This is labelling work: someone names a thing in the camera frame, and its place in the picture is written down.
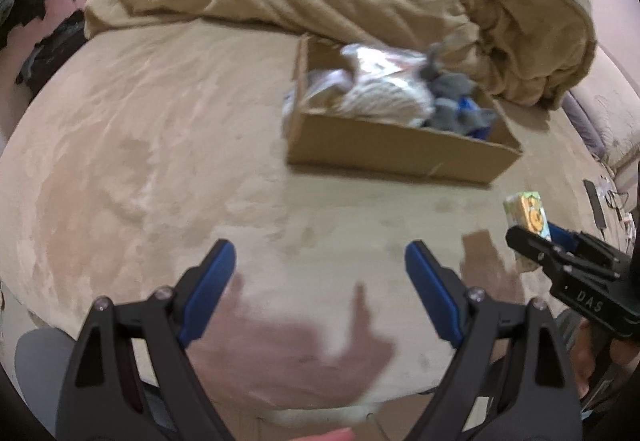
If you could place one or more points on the blue tissue packet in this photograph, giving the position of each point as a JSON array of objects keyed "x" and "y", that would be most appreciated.
[{"x": 472, "y": 113}]

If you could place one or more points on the person's right hand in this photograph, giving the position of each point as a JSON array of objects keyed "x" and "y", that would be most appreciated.
[{"x": 582, "y": 353}]

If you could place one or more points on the grey pillow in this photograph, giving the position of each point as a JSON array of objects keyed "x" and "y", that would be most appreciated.
[{"x": 585, "y": 123}]

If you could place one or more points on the brown cardboard box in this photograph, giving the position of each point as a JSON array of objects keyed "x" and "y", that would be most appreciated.
[{"x": 400, "y": 148}]

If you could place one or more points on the grey socks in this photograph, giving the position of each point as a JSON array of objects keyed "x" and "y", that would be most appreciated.
[{"x": 452, "y": 106}]

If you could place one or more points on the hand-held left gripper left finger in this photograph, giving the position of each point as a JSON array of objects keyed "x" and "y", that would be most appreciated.
[{"x": 207, "y": 291}]

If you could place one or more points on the black phone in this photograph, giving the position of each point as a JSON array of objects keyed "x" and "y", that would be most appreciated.
[{"x": 594, "y": 203}]

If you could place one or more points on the clear bag of brown snacks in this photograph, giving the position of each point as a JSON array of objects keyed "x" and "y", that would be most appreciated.
[{"x": 382, "y": 58}]

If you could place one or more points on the beige round bed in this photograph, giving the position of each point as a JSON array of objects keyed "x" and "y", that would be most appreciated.
[{"x": 150, "y": 171}]

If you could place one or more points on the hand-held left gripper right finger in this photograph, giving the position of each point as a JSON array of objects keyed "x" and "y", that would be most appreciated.
[{"x": 435, "y": 293}]

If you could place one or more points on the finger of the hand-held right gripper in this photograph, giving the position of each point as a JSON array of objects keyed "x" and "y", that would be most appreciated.
[
  {"x": 530, "y": 243},
  {"x": 560, "y": 235}
]

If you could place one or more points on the clear bag of white beads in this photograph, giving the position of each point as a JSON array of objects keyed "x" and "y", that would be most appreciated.
[{"x": 385, "y": 101}]

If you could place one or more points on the white floral pillow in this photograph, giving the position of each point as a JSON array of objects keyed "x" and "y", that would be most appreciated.
[{"x": 617, "y": 106}]

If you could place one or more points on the black suitcase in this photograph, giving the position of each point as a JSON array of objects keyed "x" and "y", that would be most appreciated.
[{"x": 52, "y": 53}]

